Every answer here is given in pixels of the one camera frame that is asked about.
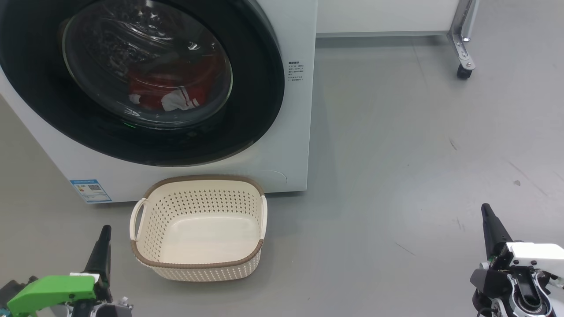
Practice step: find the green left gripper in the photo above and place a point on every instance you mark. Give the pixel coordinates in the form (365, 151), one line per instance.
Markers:
(53, 290)

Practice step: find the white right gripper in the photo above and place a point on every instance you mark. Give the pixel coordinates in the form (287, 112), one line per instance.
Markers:
(535, 257)

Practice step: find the black round glass washer door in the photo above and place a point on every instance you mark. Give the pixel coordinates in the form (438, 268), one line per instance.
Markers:
(44, 110)

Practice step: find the red and white jersey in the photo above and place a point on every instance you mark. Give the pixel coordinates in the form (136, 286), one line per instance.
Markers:
(154, 88)

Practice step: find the cream perforated laundry basket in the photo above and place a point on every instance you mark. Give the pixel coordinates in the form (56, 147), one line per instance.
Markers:
(198, 237)

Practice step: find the white front-load washing machine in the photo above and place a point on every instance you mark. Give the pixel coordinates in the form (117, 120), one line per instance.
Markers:
(286, 132)

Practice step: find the blue energy label sticker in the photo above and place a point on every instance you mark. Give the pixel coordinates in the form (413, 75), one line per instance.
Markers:
(90, 190)

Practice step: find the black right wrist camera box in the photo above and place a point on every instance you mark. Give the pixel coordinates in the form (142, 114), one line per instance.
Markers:
(489, 284)

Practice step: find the metal frame leg with caster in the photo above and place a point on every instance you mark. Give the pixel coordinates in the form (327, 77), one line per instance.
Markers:
(460, 44)

